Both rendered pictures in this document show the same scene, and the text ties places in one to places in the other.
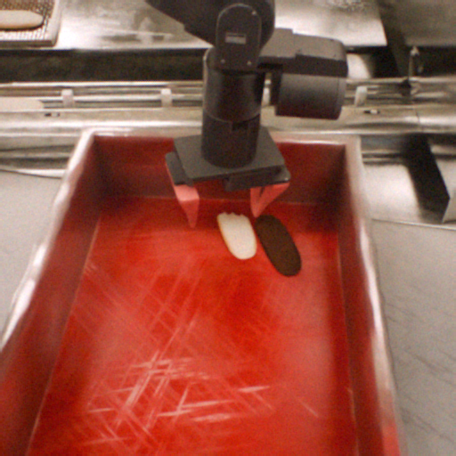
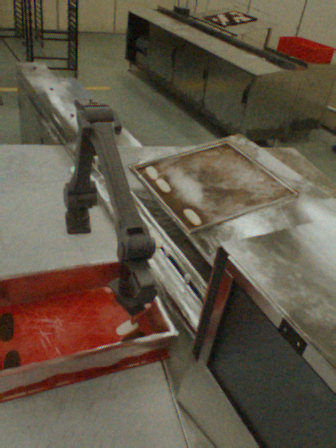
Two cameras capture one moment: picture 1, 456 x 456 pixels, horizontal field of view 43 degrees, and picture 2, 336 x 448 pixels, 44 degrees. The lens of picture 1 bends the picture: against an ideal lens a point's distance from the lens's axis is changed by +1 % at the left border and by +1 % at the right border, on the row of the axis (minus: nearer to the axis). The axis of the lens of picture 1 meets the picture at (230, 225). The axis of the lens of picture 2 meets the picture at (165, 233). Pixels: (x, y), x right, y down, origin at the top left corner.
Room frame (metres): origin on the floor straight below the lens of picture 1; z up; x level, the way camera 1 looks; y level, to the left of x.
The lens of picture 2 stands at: (0.11, -0.71, 1.72)
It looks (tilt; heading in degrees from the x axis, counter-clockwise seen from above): 35 degrees down; 58
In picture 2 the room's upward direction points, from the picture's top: 9 degrees clockwise
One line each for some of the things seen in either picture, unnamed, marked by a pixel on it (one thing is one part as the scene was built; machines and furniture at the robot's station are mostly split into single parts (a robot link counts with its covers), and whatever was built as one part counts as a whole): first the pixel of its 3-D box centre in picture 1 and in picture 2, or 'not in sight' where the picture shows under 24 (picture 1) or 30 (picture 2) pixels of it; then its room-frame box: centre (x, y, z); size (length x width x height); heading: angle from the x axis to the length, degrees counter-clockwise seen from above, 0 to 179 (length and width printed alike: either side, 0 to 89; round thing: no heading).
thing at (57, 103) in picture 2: not in sight; (55, 99); (0.69, 1.62, 0.89); 1.25 x 0.18 x 0.09; 91
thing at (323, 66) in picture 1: (281, 51); (140, 269); (0.47, -0.05, 1.07); 0.11 x 0.09 x 0.12; 88
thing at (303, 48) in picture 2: not in sight; (305, 48); (3.71, 2.90, 0.94); 0.51 x 0.36 x 0.13; 95
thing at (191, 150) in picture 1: (230, 135); (129, 285); (0.47, 0.00, 0.98); 0.10 x 0.07 x 0.07; 107
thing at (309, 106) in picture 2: not in sight; (291, 94); (3.71, 2.90, 0.44); 0.70 x 0.55 x 0.87; 91
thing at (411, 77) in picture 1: (414, 72); not in sight; (0.72, -0.26, 0.90); 0.06 x 0.01 x 0.06; 1
